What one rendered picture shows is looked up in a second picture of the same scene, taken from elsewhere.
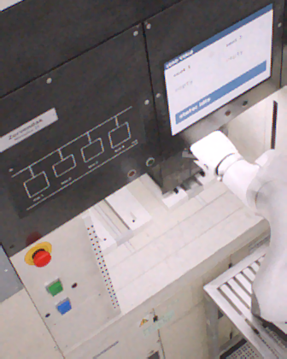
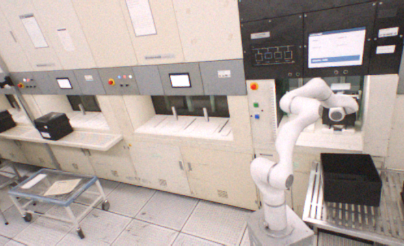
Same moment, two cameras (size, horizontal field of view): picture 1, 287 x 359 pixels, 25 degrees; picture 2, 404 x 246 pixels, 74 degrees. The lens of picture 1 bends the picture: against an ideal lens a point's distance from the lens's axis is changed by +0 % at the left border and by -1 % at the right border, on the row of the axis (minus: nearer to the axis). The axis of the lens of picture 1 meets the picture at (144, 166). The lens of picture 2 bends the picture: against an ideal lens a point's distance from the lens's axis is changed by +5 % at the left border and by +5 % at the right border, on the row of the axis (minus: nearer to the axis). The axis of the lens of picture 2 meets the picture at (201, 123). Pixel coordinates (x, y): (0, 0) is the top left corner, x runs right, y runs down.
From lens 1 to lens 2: 1.30 m
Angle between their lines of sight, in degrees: 50
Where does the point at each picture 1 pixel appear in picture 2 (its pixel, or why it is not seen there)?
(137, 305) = not seen: hidden behind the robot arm
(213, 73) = (330, 48)
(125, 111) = (291, 46)
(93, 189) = (275, 71)
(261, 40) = (357, 43)
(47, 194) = (261, 63)
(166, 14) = (313, 13)
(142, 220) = (309, 128)
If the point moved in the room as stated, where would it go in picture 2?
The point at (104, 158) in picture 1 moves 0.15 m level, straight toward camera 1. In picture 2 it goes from (281, 61) to (268, 68)
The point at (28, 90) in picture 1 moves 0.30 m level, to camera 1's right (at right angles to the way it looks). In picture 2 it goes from (263, 21) to (306, 18)
